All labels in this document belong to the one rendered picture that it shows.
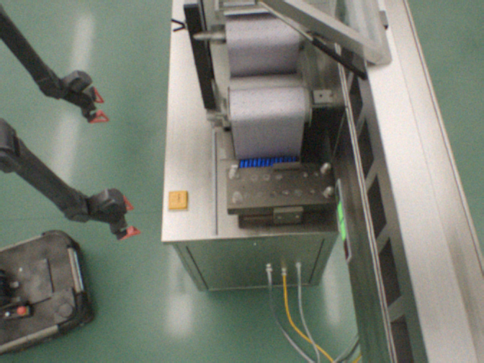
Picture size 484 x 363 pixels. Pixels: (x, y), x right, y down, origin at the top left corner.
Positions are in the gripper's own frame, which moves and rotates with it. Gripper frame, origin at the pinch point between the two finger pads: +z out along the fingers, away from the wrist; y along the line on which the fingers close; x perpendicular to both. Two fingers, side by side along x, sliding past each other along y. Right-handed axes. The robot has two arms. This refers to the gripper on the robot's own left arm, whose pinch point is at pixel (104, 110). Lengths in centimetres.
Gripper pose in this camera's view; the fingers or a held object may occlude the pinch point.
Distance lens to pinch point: 184.9
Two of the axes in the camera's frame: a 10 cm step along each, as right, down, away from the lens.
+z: 5.1, 2.3, 8.3
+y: -3.5, -8.3, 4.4
